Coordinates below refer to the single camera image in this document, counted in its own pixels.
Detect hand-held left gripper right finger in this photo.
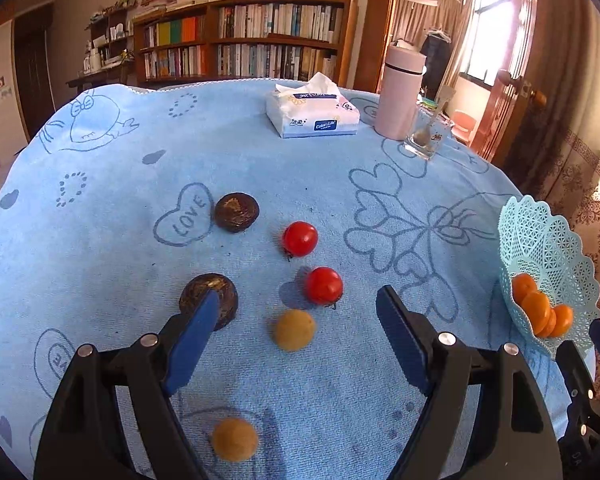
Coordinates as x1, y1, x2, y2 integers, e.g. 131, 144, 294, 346
375, 285, 566, 480

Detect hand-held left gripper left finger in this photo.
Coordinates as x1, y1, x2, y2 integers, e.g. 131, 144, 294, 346
32, 290, 221, 480

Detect dark brown passion fruit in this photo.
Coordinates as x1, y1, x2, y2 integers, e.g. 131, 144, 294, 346
215, 192, 261, 233
179, 273, 239, 332

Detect red cherry tomato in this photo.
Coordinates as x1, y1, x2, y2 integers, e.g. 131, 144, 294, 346
282, 221, 319, 258
304, 266, 344, 307

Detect tan round longan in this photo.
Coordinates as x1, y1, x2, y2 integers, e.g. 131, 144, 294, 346
211, 417, 259, 462
273, 309, 317, 352

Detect light blue plastic basket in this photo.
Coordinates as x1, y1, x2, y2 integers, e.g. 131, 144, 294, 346
497, 195, 600, 361

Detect orange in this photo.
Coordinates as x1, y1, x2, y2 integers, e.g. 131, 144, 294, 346
552, 304, 575, 338
511, 273, 539, 307
537, 310, 557, 339
520, 291, 552, 336

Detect beige patterned curtain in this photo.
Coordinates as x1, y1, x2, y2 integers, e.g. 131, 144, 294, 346
510, 0, 600, 411

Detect light blue printed tablecloth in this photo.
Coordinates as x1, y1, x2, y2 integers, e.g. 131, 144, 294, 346
0, 79, 600, 480

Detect clear glass cup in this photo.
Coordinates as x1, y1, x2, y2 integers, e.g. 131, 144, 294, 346
404, 105, 455, 161

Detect pink stool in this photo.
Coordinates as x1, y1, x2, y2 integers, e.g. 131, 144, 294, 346
451, 110, 477, 147

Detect open wooden door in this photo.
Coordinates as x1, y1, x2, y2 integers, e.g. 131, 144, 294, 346
480, 0, 548, 167

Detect white tissue pack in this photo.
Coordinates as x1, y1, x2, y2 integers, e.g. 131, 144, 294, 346
265, 72, 359, 139

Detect wooden door knob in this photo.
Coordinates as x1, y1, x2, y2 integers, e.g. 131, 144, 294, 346
497, 70, 549, 109

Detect pink thermos bottle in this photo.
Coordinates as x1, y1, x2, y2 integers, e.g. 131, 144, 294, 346
375, 44, 427, 141

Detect dark hanging garment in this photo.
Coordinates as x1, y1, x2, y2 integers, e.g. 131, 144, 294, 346
419, 30, 462, 102

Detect low wooden table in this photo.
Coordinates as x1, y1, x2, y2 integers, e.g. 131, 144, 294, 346
65, 62, 137, 94

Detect dark wooden door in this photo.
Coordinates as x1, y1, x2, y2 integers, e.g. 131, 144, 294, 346
12, 2, 56, 142

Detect small wooden shelf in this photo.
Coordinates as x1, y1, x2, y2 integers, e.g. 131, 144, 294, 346
84, 7, 137, 78

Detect large wooden bookshelf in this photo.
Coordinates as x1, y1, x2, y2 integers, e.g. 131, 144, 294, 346
133, 0, 355, 87

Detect window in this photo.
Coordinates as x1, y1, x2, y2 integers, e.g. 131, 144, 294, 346
459, 0, 523, 87

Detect sheer curtain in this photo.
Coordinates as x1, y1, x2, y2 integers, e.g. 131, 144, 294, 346
392, 0, 473, 48

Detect rows of shelved books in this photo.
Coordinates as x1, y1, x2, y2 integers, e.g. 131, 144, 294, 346
142, 4, 345, 80

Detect wooden door frame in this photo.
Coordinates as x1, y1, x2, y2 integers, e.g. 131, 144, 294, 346
352, 0, 402, 94

